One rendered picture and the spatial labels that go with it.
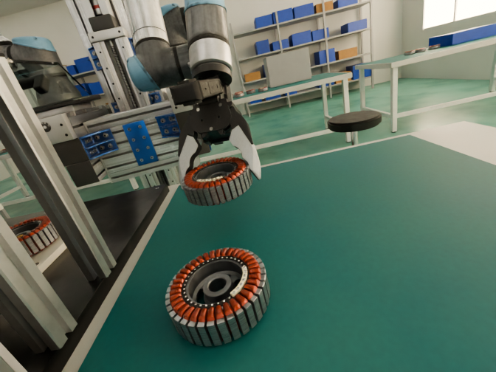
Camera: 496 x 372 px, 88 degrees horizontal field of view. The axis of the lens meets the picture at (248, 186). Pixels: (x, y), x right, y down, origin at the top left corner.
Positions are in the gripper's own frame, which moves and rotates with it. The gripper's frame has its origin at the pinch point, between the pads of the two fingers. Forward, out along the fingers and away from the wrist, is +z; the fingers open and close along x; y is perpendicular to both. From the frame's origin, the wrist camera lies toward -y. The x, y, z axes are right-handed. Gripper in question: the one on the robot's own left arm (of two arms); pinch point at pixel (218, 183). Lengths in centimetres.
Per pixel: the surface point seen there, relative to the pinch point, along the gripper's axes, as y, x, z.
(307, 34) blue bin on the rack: 513, -51, -366
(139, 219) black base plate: 4.0, 18.4, 4.3
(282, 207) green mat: 6.9, -9.1, 5.0
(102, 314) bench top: -11.7, 12.6, 15.9
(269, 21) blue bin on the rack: 479, 25, -395
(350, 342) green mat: -14.7, -16.1, 17.4
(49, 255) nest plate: -6.0, 28.3, 8.7
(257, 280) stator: -13.0, -8.0, 12.3
